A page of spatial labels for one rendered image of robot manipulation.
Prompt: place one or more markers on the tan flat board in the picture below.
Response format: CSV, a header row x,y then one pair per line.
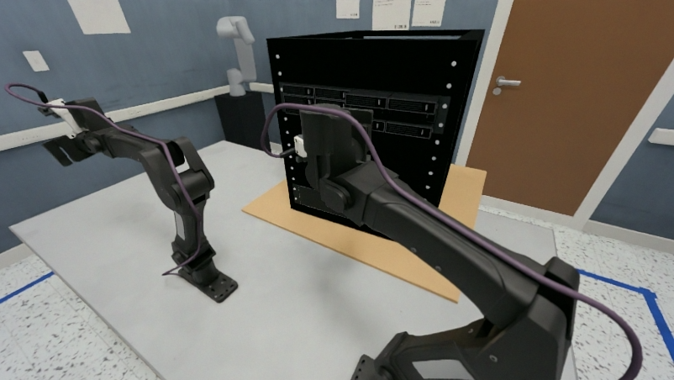
x,y
460,199

